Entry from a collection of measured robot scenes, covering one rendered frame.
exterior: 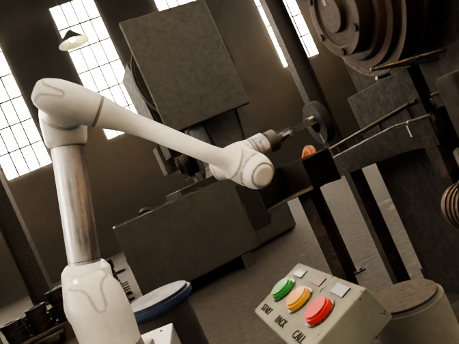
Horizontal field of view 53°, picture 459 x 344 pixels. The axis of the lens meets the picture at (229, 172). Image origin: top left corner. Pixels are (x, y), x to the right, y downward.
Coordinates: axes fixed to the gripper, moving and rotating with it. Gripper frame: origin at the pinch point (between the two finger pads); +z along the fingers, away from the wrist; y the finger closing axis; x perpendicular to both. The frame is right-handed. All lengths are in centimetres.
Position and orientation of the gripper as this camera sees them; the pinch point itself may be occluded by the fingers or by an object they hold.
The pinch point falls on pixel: (315, 118)
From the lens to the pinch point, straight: 164.4
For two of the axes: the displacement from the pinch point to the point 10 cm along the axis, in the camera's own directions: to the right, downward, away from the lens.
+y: 1.8, -0.7, -9.8
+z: 8.7, -4.5, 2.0
